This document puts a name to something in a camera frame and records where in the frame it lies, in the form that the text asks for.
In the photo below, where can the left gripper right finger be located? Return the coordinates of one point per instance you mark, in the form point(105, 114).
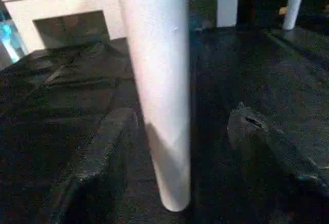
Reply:
point(270, 162)

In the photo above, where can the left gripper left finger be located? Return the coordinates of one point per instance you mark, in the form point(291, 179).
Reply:
point(102, 152)

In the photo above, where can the white plastic table leg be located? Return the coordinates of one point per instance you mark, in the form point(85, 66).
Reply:
point(159, 80)
point(294, 3)

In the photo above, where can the small beige block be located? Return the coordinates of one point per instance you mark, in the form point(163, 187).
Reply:
point(282, 10)

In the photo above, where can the white cabinet with glass doors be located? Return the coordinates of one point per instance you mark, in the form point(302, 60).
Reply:
point(64, 3)

